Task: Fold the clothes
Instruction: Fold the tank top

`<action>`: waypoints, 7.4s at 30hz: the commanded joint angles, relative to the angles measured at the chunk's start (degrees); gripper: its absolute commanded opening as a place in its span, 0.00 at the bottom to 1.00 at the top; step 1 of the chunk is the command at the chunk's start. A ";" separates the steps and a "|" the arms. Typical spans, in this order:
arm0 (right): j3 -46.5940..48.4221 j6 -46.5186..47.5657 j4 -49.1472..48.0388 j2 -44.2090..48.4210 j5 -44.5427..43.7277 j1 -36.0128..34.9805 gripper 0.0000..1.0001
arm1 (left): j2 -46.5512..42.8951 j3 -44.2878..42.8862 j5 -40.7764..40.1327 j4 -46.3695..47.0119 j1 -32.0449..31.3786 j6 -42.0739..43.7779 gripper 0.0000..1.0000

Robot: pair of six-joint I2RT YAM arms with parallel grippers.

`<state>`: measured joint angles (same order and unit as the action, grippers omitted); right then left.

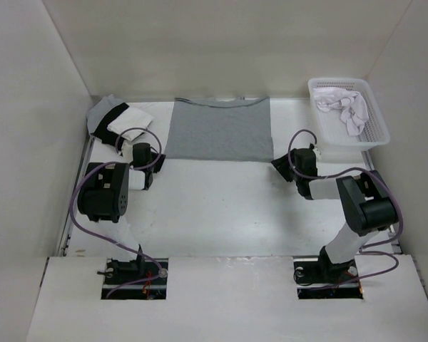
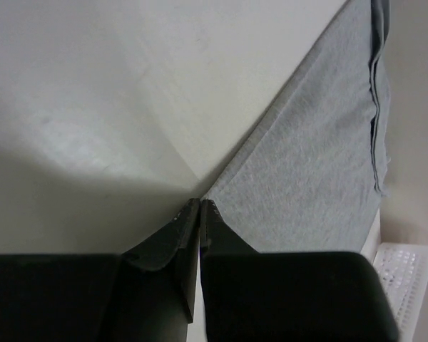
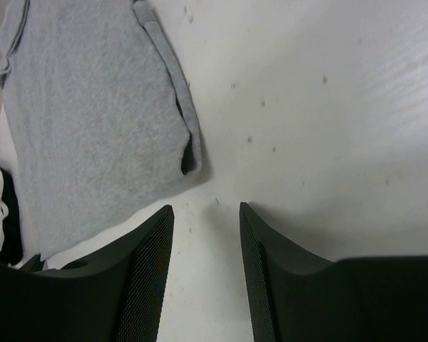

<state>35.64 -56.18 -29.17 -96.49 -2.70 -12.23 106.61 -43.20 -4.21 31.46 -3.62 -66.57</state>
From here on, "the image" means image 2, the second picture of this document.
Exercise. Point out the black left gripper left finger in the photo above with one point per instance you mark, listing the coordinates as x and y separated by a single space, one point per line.
144 294

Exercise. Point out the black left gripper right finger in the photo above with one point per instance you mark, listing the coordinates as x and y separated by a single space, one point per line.
302 296

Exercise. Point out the grey tank top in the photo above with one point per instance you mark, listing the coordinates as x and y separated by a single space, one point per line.
311 174

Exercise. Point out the white plastic laundry basket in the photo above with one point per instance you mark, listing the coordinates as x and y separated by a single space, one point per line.
403 271

